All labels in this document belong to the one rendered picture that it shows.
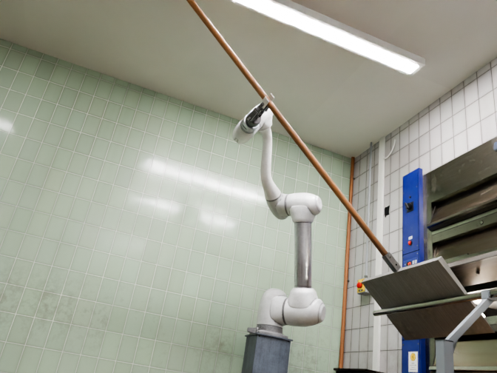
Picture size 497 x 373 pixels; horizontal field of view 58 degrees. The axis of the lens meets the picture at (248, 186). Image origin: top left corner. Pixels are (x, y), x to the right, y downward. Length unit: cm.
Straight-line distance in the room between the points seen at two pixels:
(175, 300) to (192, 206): 65
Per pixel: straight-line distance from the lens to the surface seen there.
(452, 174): 286
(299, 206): 263
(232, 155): 339
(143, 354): 293
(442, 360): 175
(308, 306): 258
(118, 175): 313
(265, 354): 261
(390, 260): 219
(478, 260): 235
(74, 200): 306
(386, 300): 239
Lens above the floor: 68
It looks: 25 degrees up
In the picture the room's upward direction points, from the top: 9 degrees clockwise
